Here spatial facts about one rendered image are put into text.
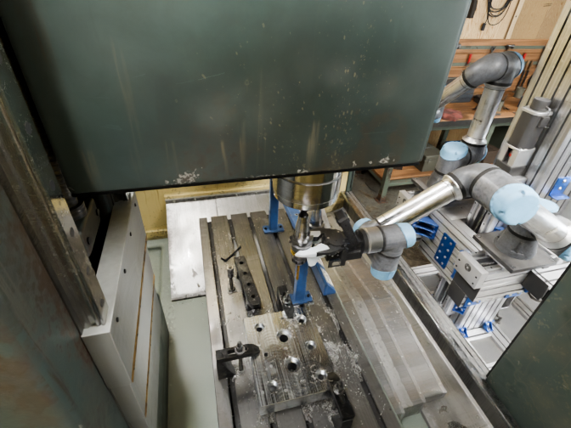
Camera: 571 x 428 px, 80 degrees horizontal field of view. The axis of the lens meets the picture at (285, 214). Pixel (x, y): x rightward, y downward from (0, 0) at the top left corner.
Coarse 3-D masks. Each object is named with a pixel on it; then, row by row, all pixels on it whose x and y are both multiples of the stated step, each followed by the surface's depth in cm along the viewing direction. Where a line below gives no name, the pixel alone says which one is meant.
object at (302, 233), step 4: (300, 216) 85; (300, 220) 85; (304, 220) 85; (308, 220) 87; (296, 224) 87; (300, 224) 86; (304, 224) 86; (308, 224) 87; (296, 228) 87; (300, 228) 86; (304, 228) 86; (308, 228) 87; (296, 232) 88; (300, 232) 87; (304, 232) 87; (308, 232) 88; (296, 236) 88; (300, 236) 87; (304, 236) 87; (308, 236) 88; (300, 240) 88; (304, 240) 88
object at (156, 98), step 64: (0, 0) 39; (64, 0) 40; (128, 0) 42; (192, 0) 44; (256, 0) 45; (320, 0) 47; (384, 0) 49; (448, 0) 52; (64, 64) 44; (128, 64) 46; (192, 64) 48; (256, 64) 50; (320, 64) 52; (384, 64) 55; (448, 64) 58; (64, 128) 49; (128, 128) 51; (192, 128) 53; (256, 128) 56; (320, 128) 59; (384, 128) 62
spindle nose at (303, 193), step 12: (276, 180) 75; (288, 180) 72; (300, 180) 71; (312, 180) 71; (324, 180) 71; (336, 180) 74; (276, 192) 77; (288, 192) 74; (300, 192) 73; (312, 192) 72; (324, 192) 73; (336, 192) 77; (288, 204) 76; (300, 204) 74; (312, 204) 74; (324, 204) 76
